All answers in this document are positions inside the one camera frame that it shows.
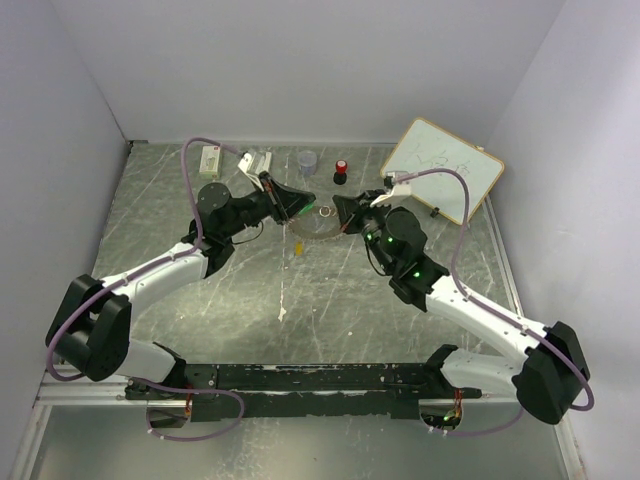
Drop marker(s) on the metal disc with keyrings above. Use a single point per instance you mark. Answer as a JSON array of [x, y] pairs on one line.
[[319, 224]]

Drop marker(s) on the key with green tag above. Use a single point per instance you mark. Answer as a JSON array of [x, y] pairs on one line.
[[308, 208]]

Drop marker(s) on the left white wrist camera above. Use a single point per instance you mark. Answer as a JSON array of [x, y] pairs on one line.
[[247, 166]]

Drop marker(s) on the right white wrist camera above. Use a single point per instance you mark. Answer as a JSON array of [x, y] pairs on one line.
[[397, 188]]

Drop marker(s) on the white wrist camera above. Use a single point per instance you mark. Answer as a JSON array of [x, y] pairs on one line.
[[397, 188], [247, 166]]

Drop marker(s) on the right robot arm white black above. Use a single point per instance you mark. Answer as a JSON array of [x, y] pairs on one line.
[[550, 367]]

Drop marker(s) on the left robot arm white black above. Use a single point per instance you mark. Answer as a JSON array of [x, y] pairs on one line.
[[92, 328]]

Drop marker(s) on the white stapler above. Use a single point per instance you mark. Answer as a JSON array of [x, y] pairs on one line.
[[263, 161]]

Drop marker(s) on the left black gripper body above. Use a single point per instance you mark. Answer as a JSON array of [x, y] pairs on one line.
[[267, 203]]

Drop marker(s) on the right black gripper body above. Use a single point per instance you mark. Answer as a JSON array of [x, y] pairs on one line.
[[369, 216]]

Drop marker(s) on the green white staples box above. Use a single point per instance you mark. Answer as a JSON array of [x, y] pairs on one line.
[[210, 162]]

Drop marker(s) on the clear jar of paperclips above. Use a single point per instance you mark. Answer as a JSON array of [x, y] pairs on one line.
[[307, 162]]

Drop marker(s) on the aluminium frame rail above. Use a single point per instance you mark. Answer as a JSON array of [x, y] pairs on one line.
[[84, 392]]

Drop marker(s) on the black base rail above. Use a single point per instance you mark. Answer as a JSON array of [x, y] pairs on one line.
[[271, 391]]

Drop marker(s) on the red black stamp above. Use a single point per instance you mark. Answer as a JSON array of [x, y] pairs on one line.
[[340, 174]]

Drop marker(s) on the small whiteboard yellow frame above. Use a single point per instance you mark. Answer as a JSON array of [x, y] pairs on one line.
[[461, 175]]

